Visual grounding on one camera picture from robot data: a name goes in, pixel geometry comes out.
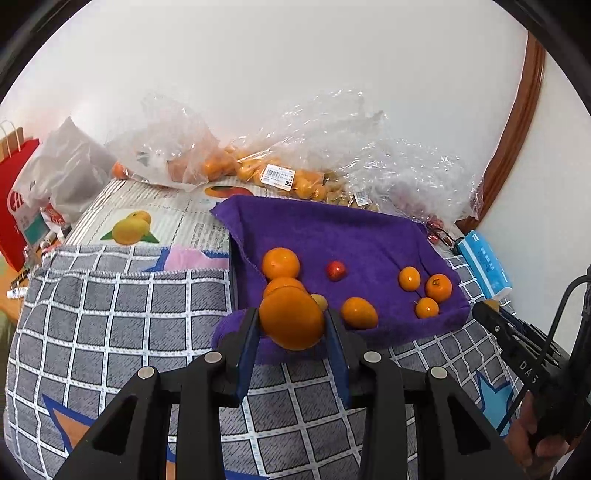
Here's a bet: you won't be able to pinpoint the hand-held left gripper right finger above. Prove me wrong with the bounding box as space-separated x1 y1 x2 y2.
323 308 527 480

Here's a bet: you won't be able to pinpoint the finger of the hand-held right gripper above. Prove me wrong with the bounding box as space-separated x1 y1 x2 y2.
496 307 566 358
472 301 532 370

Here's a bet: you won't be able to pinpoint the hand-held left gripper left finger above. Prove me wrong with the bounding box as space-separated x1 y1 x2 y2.
54 307 260 480

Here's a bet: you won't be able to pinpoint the oval orange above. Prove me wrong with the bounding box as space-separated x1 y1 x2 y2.
341 296 379 330

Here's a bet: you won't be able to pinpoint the large orange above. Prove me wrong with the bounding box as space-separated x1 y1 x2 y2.
259 286 325 350

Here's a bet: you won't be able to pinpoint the purple towel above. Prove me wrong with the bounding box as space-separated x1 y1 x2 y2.
210 194 472 365

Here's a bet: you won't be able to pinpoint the person's right hand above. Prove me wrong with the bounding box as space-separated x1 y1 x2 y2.
505 394 573 476

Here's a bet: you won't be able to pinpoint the blue tissue pack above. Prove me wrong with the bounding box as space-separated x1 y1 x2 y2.
457 231 514 300

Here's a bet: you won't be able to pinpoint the black eyeglasses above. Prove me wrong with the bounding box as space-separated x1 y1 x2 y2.
427 222 462 254

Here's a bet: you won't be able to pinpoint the checked blanket with stars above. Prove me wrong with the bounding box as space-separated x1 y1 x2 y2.
4 244 568 480

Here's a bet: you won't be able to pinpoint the fruit print cardboard box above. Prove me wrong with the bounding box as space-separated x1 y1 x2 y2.
65 178 259 252

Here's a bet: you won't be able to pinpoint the clear bag of red fruit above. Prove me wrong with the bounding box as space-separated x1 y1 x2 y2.
351 138 483 232

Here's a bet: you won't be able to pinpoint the clear bag of yellow fruit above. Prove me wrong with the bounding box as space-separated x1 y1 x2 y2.
323 173 382 210

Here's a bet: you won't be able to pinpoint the clear bag of oranges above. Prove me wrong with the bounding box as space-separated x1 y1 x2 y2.
203 143 333 200

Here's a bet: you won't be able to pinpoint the large clear plastic bag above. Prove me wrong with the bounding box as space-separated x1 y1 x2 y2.
259 90 393 185

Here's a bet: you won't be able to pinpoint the crumpled clear plastic bag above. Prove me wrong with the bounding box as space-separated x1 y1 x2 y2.
105 92 222 191

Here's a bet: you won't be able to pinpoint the white plastic bag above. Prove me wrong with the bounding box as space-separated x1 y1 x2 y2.
13 116 118 222

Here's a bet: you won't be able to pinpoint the red paper bag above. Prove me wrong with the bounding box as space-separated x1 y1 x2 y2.
0 121 42 273

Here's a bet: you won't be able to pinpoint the black cable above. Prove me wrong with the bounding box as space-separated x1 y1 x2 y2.
496 274 591 435

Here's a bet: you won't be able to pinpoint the brown wooden door frame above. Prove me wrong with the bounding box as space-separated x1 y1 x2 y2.
455 32 548 236

